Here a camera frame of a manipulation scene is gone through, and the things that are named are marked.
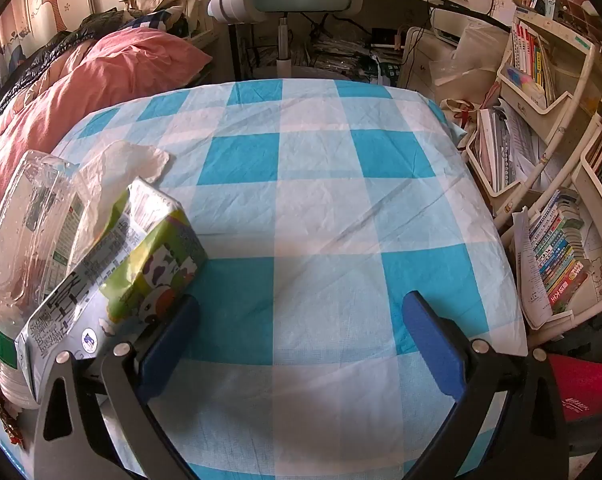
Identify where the green white milk carton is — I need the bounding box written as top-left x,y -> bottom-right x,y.
15,176 -> 208,403

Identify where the pink duvet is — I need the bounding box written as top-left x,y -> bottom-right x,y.
0,27 -> 214,261

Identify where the blue white checked tablecloth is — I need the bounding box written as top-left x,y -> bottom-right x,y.
0,79 -> 529,480

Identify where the printed curtain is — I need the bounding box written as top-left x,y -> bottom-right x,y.
0,10 -> 34,106

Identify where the row of colourful books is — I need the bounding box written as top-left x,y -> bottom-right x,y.
528,190 -> 589,316

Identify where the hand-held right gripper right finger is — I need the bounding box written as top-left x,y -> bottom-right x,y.
402,290 -> 569,480

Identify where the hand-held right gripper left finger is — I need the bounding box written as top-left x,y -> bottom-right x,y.
33,295 -> 202,480

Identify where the canvas tote bag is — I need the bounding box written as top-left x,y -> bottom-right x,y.
438,97 -> 482,133

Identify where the black puffer jacket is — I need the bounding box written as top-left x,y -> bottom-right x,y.
0,10 -> 136,136

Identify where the white curved bookshelf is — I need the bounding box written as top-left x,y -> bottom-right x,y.
501,120 -> 602,331
463,7 -> 602,231

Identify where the white tissue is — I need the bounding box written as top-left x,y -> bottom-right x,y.
73,141 -> 172,241

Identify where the white printer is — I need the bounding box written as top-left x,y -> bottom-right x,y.
431,5 -> 486,46

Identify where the clear plastic bag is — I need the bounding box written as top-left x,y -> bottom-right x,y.
428,22 -> 512,103

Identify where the red bag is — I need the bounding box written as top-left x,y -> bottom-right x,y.
548,352 -> 602,441

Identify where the blue plaid pillow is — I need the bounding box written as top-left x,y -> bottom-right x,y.
131,10 -> 182,36

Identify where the clear plastic bottle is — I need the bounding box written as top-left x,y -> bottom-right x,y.
0,150 -> 94,408

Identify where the pile of magazines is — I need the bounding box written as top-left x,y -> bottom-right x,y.
291,35 -> 382,78

